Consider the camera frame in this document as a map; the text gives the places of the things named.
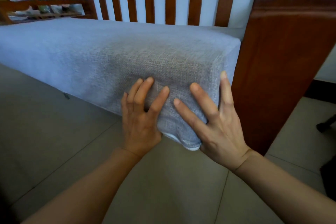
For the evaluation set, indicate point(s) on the person's right hand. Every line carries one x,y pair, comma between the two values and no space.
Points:
223,137

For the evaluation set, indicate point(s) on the person's left hand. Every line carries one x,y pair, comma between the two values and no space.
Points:
139,129

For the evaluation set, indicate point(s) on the long grey sofa cushion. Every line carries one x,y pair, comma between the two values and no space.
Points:
105,48

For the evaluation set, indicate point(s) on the long dark wooden sofa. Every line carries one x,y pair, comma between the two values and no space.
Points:
283,61

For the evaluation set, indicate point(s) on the person's left forearm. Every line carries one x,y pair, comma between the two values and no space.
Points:
86,195

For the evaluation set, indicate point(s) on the dark brown low stool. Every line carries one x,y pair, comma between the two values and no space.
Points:
329,179

